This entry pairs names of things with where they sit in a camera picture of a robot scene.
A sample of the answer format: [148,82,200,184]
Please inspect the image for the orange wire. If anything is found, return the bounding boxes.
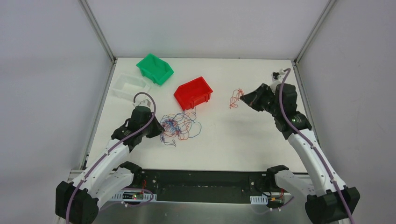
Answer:
[161,89,245,141]

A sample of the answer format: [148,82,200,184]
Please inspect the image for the red plastic bin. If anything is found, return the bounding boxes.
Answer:
[174,77,213,111]

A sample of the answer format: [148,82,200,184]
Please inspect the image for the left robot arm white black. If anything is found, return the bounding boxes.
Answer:
[55,106,163,224]

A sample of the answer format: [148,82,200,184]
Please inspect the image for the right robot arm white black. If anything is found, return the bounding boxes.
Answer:
[240,84,360,224]

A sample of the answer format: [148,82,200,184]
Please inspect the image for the clear plastic bin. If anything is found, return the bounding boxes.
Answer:
[111,73,151,102]

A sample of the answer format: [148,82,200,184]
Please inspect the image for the green plastic bin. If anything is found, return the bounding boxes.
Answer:
[136,54,174,86]

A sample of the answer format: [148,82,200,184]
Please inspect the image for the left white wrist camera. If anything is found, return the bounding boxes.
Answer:
[137,99,152,109]

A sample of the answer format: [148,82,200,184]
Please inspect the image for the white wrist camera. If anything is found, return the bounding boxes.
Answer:
[270,69,286,93]
[137,99,152,109]

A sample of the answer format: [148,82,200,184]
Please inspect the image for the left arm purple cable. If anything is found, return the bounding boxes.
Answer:
[65,91,157,224]

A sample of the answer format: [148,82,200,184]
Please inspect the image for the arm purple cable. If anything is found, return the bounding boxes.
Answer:
[278,68,356,224]
[65,91,157,224]

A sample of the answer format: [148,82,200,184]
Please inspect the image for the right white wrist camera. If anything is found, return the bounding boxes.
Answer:
[270,69,286,93]

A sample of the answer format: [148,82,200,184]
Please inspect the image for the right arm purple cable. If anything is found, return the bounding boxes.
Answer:
[278,68,356,224]

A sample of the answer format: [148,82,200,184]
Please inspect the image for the left slotted cable duct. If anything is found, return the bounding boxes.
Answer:
[109,190,157,203]

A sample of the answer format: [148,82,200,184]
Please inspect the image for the slotted cable duct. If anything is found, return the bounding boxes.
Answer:
[250,195,268,205]
[109,190,157,203]

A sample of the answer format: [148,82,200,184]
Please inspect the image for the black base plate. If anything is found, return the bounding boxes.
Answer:
[120,161,286,205]

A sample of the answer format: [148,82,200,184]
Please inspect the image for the right slotted cable duct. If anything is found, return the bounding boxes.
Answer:
[250,195,268,205]

